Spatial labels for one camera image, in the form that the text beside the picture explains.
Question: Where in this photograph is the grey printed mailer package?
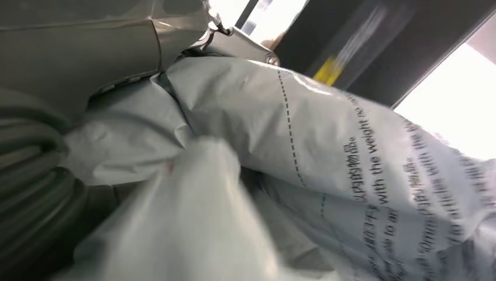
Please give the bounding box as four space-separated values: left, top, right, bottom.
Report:
61 56 496 281

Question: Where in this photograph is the dark grey inbound machine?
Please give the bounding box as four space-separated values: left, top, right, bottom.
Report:
271 0 496 109

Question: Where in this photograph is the yellow and grey instruction label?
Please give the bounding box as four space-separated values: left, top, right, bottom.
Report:
309 5 392 87

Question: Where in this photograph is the ribbed grey left arm sleeve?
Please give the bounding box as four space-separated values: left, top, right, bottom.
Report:
0 87 117 281

